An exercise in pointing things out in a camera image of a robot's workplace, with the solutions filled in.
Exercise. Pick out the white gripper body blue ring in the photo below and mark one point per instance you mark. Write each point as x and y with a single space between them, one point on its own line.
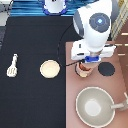
79 51

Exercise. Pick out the cream round plate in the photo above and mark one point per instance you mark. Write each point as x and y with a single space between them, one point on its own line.
49 69

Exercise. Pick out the cream slotted spatula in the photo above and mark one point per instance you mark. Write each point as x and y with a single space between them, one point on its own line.
12 69

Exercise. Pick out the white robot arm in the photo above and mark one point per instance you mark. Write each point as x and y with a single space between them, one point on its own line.
92 22

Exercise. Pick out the black burner bottom right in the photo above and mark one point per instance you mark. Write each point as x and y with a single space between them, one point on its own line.
106 69

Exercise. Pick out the pink stove top board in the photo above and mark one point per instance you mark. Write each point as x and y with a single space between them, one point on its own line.
114 85

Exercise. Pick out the black table mat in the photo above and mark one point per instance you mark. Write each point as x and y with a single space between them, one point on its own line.
29 100

